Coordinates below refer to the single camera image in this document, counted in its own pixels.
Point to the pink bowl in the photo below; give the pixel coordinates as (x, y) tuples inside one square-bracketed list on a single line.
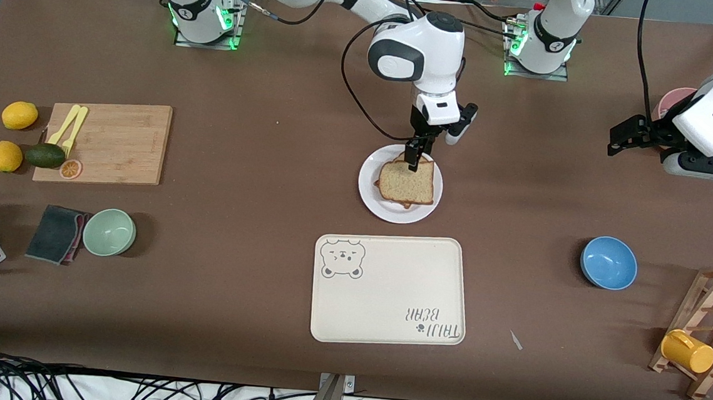
[(671, 99)]

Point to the bread slice under egg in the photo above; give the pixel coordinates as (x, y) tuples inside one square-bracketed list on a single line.
[(403, 204)]

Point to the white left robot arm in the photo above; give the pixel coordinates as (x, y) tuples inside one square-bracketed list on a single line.
[(550, 25)]

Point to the yellow plastic knife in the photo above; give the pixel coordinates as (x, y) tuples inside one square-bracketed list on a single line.
[(64, 126)]

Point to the whole bread slice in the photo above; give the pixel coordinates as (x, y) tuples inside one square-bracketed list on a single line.
[(406, 183)]

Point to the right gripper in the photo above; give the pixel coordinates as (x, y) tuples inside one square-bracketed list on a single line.
[(422, 134)]

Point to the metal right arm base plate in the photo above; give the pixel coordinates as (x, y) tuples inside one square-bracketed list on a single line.
[(185, 42)]

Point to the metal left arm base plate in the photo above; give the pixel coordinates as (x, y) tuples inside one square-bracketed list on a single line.
[(528, 75)]

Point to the yellow mug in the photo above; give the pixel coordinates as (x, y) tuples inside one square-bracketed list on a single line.
[(688, 352)]

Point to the grey tape scrap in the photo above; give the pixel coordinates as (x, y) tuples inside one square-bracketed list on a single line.
[(515, 340)]

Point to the cream bear print tray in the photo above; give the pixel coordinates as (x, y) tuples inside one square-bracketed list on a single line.
[(387, 296)]

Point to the pale green bowl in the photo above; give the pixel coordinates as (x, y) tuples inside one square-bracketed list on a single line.
[(109, 232)]

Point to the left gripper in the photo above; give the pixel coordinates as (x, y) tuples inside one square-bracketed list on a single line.
[(651, 133)]

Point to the yellow plastic fork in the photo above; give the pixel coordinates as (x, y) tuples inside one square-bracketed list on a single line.
[(75, 130)]

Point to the yellow lemon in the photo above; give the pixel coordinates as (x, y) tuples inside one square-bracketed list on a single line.
[(5, 156), (19, 115)]

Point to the white round plate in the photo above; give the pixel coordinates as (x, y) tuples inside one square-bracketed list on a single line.
[(369, 191)]

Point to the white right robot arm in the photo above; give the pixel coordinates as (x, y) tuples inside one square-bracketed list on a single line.
[(436, 49)]

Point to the orange fruit slice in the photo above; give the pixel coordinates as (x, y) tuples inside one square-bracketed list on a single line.
[(70, 169)]

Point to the wooden cutting board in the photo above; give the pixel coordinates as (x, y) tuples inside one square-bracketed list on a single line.
[(115, 145)]

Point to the blue bowl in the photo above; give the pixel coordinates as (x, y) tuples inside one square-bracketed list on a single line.
[(609, 263)]

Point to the wooden mug rack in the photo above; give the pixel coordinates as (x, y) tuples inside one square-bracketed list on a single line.
[(711, 284)]

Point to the dark green avocado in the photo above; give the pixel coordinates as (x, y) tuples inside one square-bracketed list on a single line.
[(44, 155)]

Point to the grey folded cloth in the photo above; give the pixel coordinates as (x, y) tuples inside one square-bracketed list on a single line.
[(53, 234)]

